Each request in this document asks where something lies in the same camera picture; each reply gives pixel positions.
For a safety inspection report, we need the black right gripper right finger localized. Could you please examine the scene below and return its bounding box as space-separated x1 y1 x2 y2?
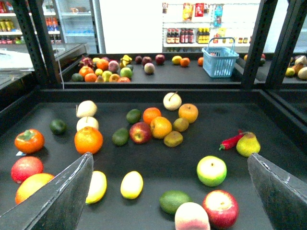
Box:
247 153 307 230

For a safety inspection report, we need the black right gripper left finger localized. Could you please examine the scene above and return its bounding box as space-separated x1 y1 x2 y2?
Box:
0 153 94 230

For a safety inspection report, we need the yellow lemon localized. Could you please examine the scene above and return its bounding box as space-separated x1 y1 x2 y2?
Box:
85 171 107 204
120 171 143 199

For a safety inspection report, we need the far white goods shelf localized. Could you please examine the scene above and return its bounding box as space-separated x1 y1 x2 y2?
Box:
162 0 260 53

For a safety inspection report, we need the yellow orange mango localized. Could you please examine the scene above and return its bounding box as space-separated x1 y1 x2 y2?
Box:
15 173 55 205

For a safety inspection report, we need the red peach left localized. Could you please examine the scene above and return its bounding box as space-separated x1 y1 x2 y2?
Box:
11 156 44 184

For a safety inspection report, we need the red apple front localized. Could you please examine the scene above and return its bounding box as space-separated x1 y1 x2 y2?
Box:
202 190 239 230

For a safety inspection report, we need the red apple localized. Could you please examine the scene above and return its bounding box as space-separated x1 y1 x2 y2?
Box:
129 122 152 144
202 190 239 230

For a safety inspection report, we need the yellow green pear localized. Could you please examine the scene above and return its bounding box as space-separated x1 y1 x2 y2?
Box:
236 132 261 157

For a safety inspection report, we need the orange persimmon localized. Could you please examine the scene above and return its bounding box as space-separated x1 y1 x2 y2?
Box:
14 129 45 154

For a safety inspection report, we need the large orange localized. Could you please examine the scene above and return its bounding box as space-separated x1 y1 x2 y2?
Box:
74 126 104 154

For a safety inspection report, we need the red chili pepper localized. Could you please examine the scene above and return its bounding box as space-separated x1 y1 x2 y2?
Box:
219 130 245 150

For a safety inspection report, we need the green apple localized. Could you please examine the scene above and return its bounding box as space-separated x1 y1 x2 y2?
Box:
196 156 227 187

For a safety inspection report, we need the white pear lower left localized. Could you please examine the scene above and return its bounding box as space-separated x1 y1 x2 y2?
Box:
76 116 99 131

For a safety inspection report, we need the green lime lower centre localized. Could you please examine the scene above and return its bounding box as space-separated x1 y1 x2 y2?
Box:
112 127 130 146

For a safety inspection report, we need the pink peach front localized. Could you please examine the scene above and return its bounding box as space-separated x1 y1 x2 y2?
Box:
175 202 211 230

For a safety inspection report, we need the white pear upper left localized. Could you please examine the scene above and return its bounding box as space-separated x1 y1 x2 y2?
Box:
76 100 97 118

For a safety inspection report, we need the red apple centre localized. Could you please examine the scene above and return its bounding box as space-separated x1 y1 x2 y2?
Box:
129 122 152 144

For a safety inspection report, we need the green avocado front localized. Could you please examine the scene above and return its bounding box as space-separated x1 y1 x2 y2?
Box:
159 190 192 215

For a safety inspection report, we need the green lime upper centre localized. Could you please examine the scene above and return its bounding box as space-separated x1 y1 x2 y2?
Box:
126 109 142 124

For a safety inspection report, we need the brown kiwi lower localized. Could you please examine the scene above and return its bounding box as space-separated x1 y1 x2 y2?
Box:
164 131 183 148

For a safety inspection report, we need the brown kiwi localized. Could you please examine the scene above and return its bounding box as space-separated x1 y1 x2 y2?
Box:
164 131 183 148
173 117 189 132

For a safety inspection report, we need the brown kiwi upper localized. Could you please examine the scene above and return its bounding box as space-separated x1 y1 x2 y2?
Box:
173 117 189 132

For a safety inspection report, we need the yellow orange apple centre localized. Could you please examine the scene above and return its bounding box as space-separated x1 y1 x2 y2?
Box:
150 116 172 139

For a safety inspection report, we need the yellow orange apple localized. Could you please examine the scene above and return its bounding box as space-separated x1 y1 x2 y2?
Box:
150 116 172 139
178 103 199 124

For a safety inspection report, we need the yellow orange apple right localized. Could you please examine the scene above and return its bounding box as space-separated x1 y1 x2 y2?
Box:
178 103 199 124

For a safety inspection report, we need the small orange centre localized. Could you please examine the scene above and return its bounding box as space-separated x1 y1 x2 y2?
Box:
142 107 162 124

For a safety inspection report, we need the white pear with stem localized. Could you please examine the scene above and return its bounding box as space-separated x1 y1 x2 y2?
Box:
163 92 182 111

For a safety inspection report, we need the small blue basket far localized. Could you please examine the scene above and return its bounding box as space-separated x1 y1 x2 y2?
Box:
202 37 239 78

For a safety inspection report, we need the glass freezer cabinet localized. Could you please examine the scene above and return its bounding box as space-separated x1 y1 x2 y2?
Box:
0 44 87 84

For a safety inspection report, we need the black shelf frame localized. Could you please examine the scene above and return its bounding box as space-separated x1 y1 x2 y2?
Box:
0 0 307 159

